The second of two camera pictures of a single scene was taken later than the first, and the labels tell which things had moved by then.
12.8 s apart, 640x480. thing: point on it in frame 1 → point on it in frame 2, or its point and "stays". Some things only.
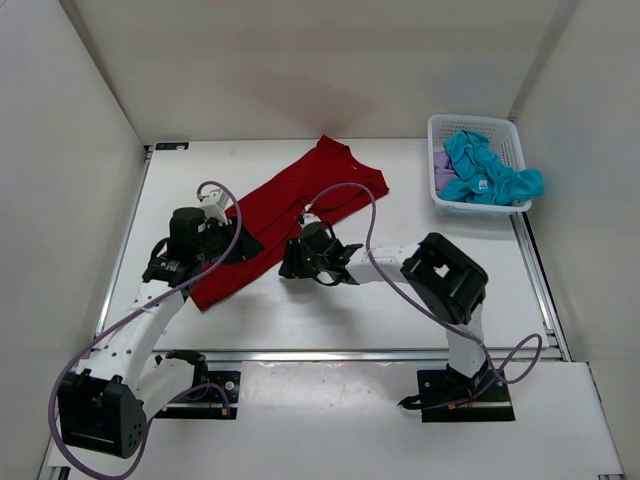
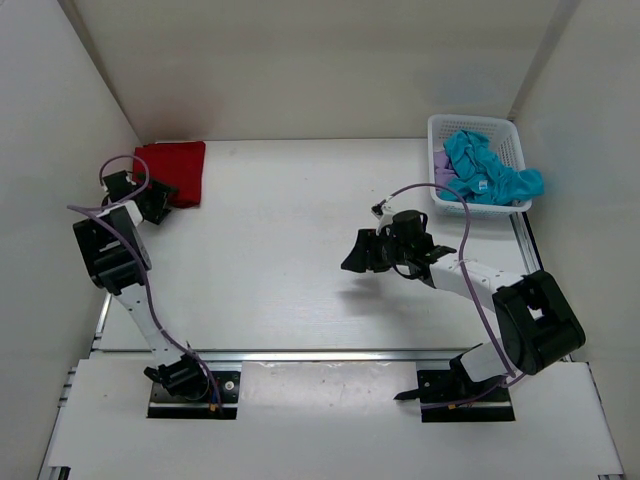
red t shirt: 325,175 → 180,164
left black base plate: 207,399 stays
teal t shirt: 482,178 stays
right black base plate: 440,386 stays
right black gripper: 295,266 → 366,256
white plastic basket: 506,144 stays
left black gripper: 246,247 → 159,212
